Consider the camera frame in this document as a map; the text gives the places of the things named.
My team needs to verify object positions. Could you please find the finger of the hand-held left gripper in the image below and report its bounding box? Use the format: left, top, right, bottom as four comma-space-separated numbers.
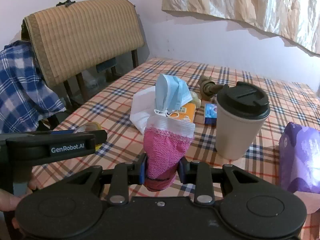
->
84, 129, 108, 153

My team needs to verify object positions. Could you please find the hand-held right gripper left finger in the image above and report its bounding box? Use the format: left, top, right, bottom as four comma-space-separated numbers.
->
62, 153, 148, 205

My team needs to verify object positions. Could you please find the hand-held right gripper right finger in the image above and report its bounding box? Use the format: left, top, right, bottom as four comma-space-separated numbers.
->
179, 156, 265, 204

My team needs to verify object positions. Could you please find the orange tissue packet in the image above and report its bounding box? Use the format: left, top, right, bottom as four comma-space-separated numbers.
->
167, 102, 197, 124

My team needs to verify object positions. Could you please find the yellowish rubber glove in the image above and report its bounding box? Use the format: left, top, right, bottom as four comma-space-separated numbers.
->
189, 91, 203, 109

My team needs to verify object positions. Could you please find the person's left hand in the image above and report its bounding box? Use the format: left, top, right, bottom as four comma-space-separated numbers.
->
0, 177, 38, 212

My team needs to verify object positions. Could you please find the yellow tape roll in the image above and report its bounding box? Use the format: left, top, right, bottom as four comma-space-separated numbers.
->
75, 122, 103, 151

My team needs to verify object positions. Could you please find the wooden chair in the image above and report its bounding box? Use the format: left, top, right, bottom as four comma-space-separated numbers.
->
37, 47, 140, 131

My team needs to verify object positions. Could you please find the beige cup with black lid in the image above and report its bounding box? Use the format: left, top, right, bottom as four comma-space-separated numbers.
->
215, 81, 271, 161

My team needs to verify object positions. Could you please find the blue tissue packet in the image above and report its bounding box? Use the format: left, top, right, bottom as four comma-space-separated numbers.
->
204, 102, 218, 126

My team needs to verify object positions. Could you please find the blue plaid shirt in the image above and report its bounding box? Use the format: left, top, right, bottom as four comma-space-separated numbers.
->
0, 40, 67, 134

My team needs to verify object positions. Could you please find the blue face mask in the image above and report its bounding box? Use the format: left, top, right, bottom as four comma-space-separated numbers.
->
155, 74, 192, 111

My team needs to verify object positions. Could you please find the woven straw mat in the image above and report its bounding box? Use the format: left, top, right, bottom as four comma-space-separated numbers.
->
22, 0, 145, 86

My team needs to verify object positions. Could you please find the purple tissue packet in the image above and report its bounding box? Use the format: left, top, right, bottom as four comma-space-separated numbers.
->
278, 122, 320, 194

